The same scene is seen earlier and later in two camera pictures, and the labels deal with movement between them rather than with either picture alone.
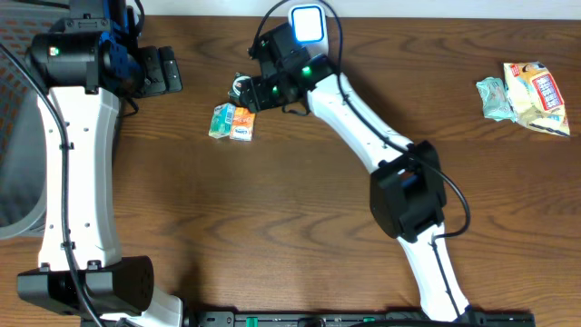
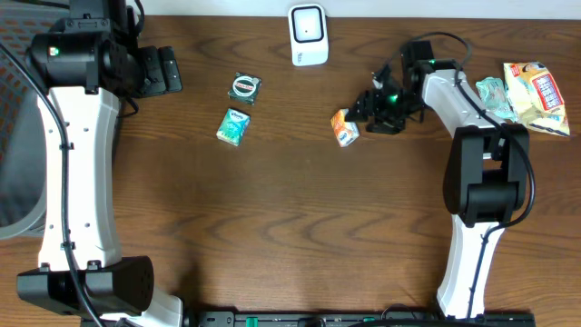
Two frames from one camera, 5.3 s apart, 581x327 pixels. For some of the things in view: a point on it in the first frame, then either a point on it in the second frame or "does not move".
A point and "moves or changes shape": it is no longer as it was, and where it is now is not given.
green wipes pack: (495, 99) does not move
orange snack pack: (242, 124) moves or changes shape
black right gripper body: (267, 87) -> (388, 107)
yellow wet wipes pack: (536, 97) does not move
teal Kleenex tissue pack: (222, 120) -> (233, 125)
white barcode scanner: (309, 27) does not move
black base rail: (354, 319) does not move
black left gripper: (160, 69) does not move
